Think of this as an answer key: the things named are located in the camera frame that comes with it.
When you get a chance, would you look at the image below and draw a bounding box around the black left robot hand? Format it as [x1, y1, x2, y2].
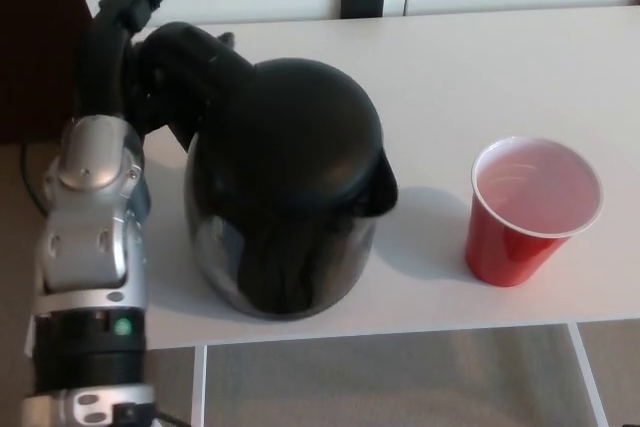
[74, 0, 209, 138]

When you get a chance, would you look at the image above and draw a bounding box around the black electric kettle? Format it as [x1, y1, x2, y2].
[134, 21, 400, 319]

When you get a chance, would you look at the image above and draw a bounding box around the red plastic cup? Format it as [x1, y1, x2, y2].
[464, 135, 605, 287]

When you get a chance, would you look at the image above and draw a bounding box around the dark brown door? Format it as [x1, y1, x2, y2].
[0, 0, 96, 146]

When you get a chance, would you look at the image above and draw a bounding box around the white table with metal frame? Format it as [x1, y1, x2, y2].
[132, 4, 640, 427]

